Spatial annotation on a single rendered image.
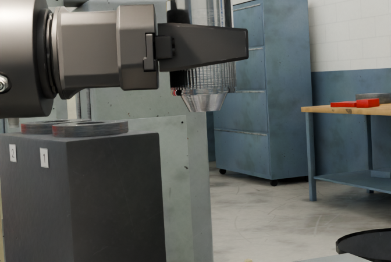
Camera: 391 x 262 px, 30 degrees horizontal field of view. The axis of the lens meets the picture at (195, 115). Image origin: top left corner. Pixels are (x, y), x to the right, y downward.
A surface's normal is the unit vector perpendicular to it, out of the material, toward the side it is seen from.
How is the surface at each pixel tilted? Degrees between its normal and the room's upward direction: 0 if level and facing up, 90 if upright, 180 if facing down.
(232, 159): 90
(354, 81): 90
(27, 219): 90
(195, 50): 90
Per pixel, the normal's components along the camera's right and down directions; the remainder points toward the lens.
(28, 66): 0.04, 0.25
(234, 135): -0.92, 0.07
